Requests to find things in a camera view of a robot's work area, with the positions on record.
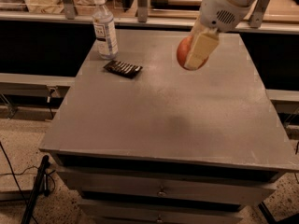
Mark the grey metal rail shelf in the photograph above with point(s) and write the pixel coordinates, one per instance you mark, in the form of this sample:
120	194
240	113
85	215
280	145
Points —
35	85

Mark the grey drawer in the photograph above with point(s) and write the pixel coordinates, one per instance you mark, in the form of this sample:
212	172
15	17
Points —
107	212
214	191

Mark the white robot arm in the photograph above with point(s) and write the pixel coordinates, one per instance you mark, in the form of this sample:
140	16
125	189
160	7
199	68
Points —
215	16

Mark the black tripod leg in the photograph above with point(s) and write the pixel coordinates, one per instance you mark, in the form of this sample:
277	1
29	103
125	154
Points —
41	172

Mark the black snack packet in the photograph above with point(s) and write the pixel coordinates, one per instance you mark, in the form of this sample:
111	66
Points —
123	69

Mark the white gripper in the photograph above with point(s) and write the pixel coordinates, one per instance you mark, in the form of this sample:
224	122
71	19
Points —
220	13

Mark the red apple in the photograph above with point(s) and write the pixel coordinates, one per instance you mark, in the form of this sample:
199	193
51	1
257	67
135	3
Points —
183	52

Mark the upper grey drawer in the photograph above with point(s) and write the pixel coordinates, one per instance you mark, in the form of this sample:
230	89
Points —
214	191

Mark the grey drawer cabinet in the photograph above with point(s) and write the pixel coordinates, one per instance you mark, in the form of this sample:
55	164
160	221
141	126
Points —
214	123

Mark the lower grey drawer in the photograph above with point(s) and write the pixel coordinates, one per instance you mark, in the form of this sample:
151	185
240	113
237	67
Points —
107	212

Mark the clear plastic water bottle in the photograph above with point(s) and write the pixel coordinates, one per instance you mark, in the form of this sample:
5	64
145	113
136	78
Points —
104	28

